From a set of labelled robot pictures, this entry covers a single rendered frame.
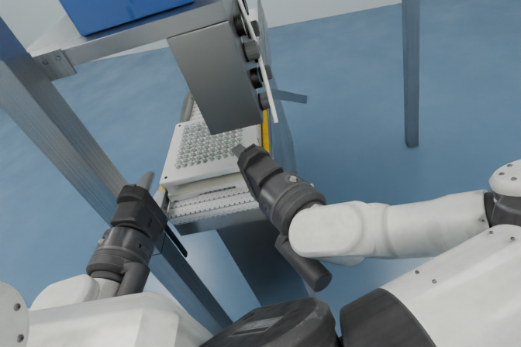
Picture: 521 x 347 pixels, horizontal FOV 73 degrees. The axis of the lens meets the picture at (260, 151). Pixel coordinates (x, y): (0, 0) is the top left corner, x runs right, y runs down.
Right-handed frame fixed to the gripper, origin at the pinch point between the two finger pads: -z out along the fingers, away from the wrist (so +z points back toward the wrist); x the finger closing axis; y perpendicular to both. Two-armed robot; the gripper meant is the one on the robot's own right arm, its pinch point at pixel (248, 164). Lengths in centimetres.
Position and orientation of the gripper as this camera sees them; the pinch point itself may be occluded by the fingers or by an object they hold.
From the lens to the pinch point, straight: 67.3
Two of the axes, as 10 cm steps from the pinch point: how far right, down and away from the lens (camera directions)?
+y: 8.0, -5.3, 2.7
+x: 2.7, 7.3, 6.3
